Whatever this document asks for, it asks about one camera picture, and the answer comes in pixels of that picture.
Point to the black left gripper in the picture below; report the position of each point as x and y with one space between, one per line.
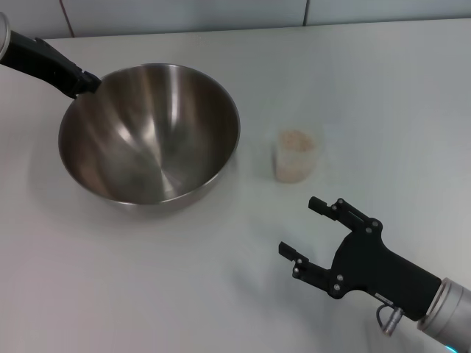
44 60

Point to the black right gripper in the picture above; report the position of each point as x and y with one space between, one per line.
375 264

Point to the clear plastic measuring cup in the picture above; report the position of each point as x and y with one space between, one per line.
290 171

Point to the stainless steel mixing bowl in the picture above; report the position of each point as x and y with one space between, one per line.
154 139

